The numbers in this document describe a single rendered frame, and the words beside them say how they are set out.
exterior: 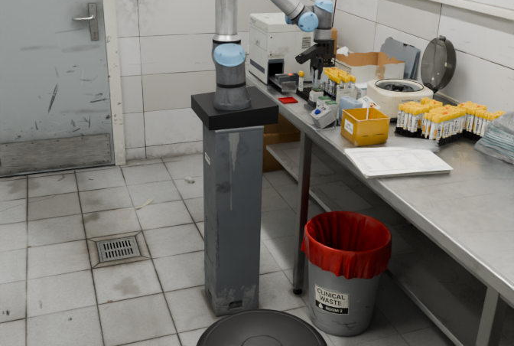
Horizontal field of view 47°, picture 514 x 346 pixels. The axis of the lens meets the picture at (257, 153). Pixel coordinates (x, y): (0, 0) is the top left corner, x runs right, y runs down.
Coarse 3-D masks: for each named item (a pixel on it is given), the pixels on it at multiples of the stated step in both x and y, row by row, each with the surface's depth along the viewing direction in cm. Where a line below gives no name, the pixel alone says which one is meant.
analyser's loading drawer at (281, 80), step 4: (268, 76) 285; (272, 76) 285; (276, 76) 276; (280, 76) 277; (284, 76) 278; (272, 80) 279; (276, 80) 276; (280, 80) 273; (284, 80) 274; (288, 80) 274; (276, 84) 276; (280, 84) 272; (284, 84) 268; (288, 84) 269; (292, 84) 270; (284, 88) 269; (288, 88) 270; (292, 88) 270
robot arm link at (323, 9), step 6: (318, 0) 237; (324, 0) 238; (318, 6) 235; (324, 6) 234; (330, 6) 235; (318, 12) 235; (324, 12) 235; (330, 12) 236; (318, 18) 236; (324, 18) 236; (330, 18) 237; (318, 24) 237; (324, 24) 237; (330, 24) 238
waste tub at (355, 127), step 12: (360, 108) 222; (372, 108) 224; (348, 120) 216; (360, 120) 209; (372, 120) 211; (384, 120) 212; (348, 132) 217; (360, 132) 211; (372, 132) 213; (384, 132) 214; (360, 144) 213; (372, 144) 215
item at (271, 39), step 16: (256, 16) 289; (272, 16) 290; (256, 32) 289; (272, 32) 275; (288, 32) 278; (304, 32) 281; (256, 48) 292; (272, 48) 278; (288, 48) 281; (304, 48) 284; (256, 64) 295; (272, 64) 296; (288, 64) 284; (304, 64) 287; (304, 80) 290
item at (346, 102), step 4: (344, 96) 236; (348, 96) 236; (340, 100) 235; (344, 100) 233; (348, 100) 231; (352, 100) 231; (356, 100) 231; (340, 104) 236; (344, 104) 233; (348, 104) 231; (352, 104) 229; (356, 104) 228; (360, 104) 228; (340, 108) 236; (344, 108) 234; (348, 108) 231; (352, 108) 229; (340, 112) 237; (340, 116) 237; (340, 120) 236
